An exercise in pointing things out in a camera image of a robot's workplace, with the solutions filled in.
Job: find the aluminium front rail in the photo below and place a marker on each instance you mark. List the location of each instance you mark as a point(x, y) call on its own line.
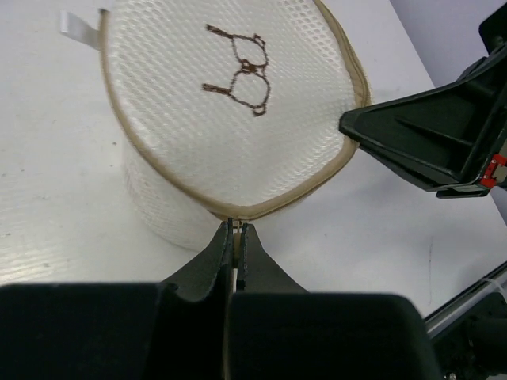
point(442, 318)

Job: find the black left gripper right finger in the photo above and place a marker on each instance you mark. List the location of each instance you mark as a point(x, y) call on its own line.
point(277, 330)

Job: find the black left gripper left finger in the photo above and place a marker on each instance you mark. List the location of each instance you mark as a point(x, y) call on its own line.
point(173, 329)

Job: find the white mesh laundry bag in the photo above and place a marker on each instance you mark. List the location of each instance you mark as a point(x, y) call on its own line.
point(228, 109)

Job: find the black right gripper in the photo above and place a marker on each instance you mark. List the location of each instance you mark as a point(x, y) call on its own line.
point(450, 140)

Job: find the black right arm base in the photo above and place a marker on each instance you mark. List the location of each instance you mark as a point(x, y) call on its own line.
point(474, 345)

